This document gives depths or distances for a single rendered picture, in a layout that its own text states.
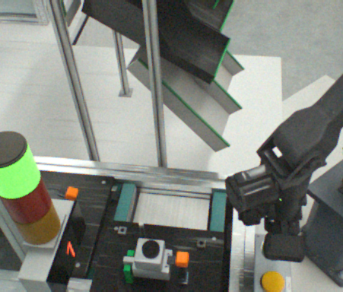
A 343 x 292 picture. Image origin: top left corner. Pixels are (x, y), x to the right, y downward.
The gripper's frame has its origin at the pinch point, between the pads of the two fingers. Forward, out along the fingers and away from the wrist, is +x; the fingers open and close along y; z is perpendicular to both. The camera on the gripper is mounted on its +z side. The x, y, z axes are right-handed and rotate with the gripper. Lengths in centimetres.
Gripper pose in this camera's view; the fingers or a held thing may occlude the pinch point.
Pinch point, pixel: (278, 225)
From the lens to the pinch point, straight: 82.8
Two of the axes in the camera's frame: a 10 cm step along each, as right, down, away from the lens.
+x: 0.4, 6.6, 7.5
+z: -9.9, -0.8, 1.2
